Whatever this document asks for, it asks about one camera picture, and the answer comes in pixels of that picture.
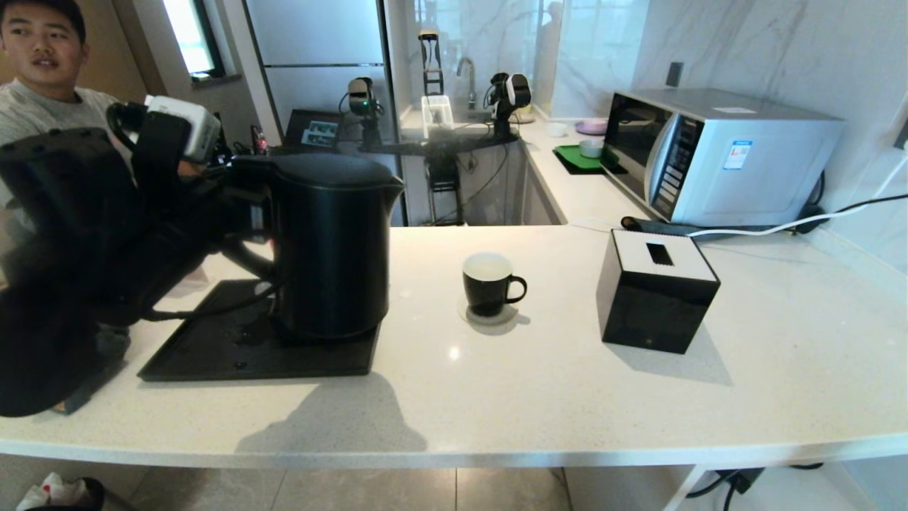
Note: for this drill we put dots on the black electric kettle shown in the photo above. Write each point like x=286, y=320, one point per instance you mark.
x=333, y=248

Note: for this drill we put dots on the black rectangular serving tray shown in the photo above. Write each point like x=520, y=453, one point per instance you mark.
x=234, y=355

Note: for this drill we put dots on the black laptop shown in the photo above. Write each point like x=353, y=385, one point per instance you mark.
x=319, y=131

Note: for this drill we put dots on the black upright bracket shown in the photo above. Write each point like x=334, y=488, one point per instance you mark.
x=429, y=35

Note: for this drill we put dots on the round pale coaster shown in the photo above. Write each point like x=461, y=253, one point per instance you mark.
x=496, y=321

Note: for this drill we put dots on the chrome faucet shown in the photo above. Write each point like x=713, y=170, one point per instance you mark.
x=473, y=89

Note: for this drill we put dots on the black tissue box white lid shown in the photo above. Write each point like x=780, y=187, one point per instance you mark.
x=652, y=312

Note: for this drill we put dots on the black power strip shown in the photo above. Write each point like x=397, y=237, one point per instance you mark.
x=652, y=226

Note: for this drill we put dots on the man in grey t-shirt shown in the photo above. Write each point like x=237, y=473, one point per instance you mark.
x=42, y=42

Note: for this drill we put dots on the green tray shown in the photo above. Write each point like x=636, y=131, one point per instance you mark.
x=574, y=157

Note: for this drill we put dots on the bin with white rubbish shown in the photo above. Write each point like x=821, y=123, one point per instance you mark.
x=57, y=490

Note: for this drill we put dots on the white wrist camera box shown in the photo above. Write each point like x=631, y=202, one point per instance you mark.
x=188, y=128

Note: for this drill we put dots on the small white bowl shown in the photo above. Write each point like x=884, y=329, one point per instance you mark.
x=591, y=149

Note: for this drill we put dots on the silver microwave oven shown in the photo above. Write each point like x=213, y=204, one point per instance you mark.
x=752, y=163

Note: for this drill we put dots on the small white cup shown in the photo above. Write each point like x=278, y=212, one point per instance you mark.
x=556, y=130

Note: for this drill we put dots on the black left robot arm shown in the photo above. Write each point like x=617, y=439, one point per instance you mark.
x=64, y=270

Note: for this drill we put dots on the dark wall socket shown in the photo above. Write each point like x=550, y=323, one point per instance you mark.
x=674, y=74

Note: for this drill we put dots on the black white robot joint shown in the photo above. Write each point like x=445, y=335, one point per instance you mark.
x=511, y=91

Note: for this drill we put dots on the purple plate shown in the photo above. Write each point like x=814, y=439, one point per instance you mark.
x=592, y=127

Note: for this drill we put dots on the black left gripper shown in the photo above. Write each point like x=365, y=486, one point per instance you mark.
x=184, y=206

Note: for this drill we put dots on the dark framed window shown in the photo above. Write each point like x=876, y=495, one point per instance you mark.
x=188, y=35

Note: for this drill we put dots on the black mug white inside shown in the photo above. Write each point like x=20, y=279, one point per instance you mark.
x=486, y=289

